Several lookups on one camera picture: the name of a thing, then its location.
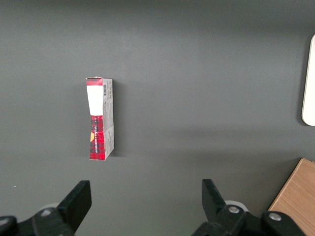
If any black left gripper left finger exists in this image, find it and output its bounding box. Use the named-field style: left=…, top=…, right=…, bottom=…
left=0, top=180, right=92, bottom=236

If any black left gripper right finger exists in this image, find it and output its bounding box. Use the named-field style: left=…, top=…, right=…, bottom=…
left=191, top=178, right=307, bottom=236

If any wooden drawer cabinet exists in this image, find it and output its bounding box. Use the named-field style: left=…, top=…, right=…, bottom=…
left=267, top=158, right=315, bottom=236

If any red plaid carton box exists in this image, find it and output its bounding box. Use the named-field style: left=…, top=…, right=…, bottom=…
left=85, top=76, right=115, bottom=161

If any cream plastic tray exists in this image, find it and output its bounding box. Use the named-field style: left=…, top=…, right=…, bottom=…
left=301, top=33, right=315, bottom=126

